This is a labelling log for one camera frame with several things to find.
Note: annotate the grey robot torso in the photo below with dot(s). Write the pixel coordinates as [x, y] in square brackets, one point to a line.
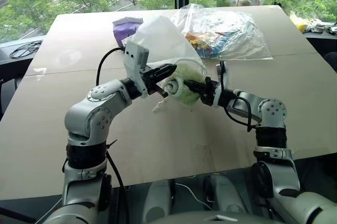
[210, 217]

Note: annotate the grey right robot leg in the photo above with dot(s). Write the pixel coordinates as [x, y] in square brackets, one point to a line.
[226, 195]

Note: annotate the grey left robot leg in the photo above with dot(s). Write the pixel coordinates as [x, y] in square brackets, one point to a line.
[156, 203]

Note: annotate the clear bag of colourful toys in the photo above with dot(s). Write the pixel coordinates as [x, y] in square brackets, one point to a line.
[223, 37]

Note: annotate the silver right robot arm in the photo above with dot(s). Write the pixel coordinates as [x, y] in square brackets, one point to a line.
[273, 134]

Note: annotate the grey robot leg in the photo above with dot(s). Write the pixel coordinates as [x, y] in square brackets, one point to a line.
[226, 195]
[156, 203]

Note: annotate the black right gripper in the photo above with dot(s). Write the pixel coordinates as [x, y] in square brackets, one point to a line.
[209, 92]

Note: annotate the yellow crumpled bag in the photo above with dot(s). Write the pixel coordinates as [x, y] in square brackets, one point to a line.
[298, 21]

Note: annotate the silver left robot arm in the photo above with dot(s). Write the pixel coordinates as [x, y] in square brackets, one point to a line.
[87, 118]

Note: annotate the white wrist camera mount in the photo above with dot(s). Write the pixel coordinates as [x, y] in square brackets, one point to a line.
[133, 58]
[223, 76]

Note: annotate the black side desk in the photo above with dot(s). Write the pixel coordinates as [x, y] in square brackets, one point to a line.
[319, 44]
[10, 76]

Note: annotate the white green towel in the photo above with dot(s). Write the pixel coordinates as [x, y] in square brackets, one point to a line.
[181, 95]

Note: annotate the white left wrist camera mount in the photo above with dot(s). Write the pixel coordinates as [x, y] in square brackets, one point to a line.
[133, 58]

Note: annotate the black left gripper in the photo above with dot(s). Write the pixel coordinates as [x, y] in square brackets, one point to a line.
[151, 79]

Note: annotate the purple white package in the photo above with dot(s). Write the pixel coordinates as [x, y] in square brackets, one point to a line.
[123, 30]

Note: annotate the black small device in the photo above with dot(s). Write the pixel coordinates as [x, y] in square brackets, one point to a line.
[332, 29]

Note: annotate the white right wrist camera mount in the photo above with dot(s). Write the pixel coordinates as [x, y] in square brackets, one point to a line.
[223, 76]

